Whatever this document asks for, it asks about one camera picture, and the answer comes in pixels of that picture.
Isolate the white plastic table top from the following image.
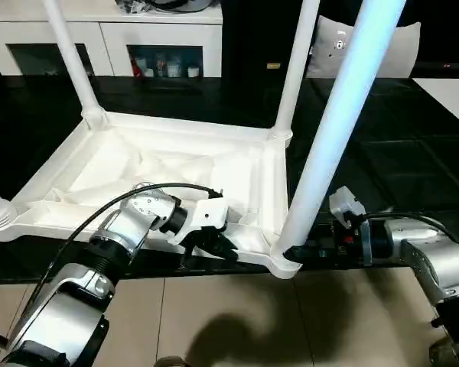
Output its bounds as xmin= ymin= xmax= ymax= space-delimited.
xmin=0 ymin=110 xmax=303 ymax=280

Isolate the dark round robot torso part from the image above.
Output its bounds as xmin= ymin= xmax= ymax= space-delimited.
xmin=155 ymin=355 xmax=188 ymax=367

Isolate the white flat board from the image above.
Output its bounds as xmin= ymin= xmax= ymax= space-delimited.
xmin=411 ymin=77 xmax=459 ymax=135

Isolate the grey pillow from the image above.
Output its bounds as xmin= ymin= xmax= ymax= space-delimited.
xmin=304 ymin=15 xmax=422 ymax=80

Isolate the black cabinet with gold label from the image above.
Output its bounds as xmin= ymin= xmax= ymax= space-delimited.
xmin=220 ymin=0 xmax=322 ymax=80

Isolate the grey round pot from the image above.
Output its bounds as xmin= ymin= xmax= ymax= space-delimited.
xmin=151 ymin=0 xmax=213 ymax=12

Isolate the black clutter on sideboard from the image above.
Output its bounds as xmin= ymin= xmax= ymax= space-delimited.
xmin=116 ymin=0 xmax=154 ymax=15

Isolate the white sideboard cabinet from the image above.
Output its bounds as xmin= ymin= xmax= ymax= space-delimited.
xmin=0 ymin=5 xmax=225 ymax=80

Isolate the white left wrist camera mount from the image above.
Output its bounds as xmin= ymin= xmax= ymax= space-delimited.
xmin=168 ymin=198 xmax=230 ymax=248

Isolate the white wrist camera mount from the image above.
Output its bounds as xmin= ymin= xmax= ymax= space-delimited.
xmin=168 ymin=198 xmax=230 ymax=248
xmin=328 ymin=186 xmax=374 ymax=267

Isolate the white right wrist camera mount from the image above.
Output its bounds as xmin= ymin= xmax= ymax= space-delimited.
xmin=328 ymin=186 xmax=374 ymax=267

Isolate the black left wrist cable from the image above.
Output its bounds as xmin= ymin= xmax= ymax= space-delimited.
xmin=5 ymin=183 xmax=225 ymax=345

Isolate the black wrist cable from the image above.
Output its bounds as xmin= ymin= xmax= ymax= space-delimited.
xmin=5 ymin=183 xmax=225 ymax=345
xmin=361 ymin=212 xmax=459 ymax=253

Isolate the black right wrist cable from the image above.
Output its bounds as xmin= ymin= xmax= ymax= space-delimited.
xmin=361 ymin=212 xmax=459 ymax=253

